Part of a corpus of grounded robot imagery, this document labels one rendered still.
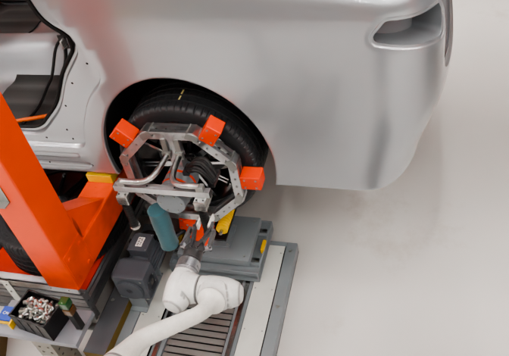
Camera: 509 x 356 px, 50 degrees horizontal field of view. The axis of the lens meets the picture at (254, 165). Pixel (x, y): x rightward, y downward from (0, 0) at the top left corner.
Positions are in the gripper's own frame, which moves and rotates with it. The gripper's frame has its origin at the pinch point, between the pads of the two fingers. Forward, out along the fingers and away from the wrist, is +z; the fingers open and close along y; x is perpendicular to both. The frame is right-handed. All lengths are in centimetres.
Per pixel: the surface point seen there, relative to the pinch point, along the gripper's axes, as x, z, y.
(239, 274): -69, 23, -3
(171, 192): 14.2, 1.7, -12.0
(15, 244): -32, 1, -109
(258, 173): 5.5, 23.9, 17.7
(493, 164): -83, 133, 131
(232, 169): 10.5, 20.5, 7.7
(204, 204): 11.5, -0.8, 2.3
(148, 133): 28.2, 20.4, -25.6
